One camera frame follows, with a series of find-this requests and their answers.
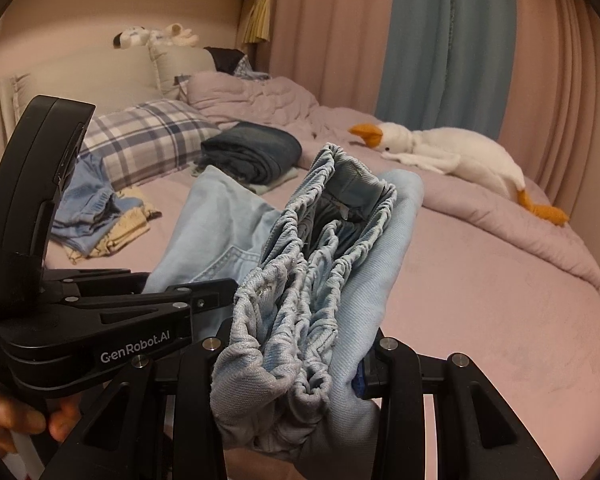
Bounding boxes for pink quilt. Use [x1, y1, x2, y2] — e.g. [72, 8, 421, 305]
[185, 71, 600, 292]

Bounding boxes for person's left hand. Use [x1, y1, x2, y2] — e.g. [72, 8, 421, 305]
[0, 384, 84, 456]

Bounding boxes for blue checked cloth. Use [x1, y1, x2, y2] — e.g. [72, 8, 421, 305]
[232, 55, 272, 82]

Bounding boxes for beige headboard cushion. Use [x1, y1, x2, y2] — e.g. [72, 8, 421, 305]
[0, 46, 217, 128]

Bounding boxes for yellow curtain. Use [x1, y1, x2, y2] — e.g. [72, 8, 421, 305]
[236, 0, 273, 45]

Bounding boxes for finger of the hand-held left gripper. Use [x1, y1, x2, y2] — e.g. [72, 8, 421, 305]
[44, 268, 152, 297]
[79, 277, 241, 339]

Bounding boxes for plaid pillow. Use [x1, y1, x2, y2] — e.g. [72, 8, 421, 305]
[79, 99, 224, 192]

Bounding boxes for dark garment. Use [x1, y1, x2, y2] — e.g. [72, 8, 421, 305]
[205, 46, 252, 77]

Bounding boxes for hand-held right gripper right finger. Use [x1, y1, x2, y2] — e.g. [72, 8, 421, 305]
[352, 328, 561, 480]

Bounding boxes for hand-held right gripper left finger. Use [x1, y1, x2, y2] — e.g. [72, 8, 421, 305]
[65, 319, 234, 480]

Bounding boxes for light blue pants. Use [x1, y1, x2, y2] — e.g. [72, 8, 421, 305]
[142, 142, 427, 480]

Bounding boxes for cream yellow cloth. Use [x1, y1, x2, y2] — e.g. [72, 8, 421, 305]
[64, 186, 164, 267]

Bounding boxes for blue curtain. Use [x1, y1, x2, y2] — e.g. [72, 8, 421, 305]
[374, 0, 520, 134]

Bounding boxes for white goose plush toy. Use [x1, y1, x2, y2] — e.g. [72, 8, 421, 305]
[349, 121, 571, 227]

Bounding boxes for pink curtain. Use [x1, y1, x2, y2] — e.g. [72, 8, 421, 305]
[266, 0, 600, 203]

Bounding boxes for white plush dog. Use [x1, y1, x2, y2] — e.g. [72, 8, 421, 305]
[113, 22, 201, 52]

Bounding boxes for crumpled blue garment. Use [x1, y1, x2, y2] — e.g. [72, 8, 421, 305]
[50, 152, 127, 257]

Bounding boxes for folded dark jeans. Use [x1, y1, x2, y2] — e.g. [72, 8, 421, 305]
[200, 121, 304, 185]

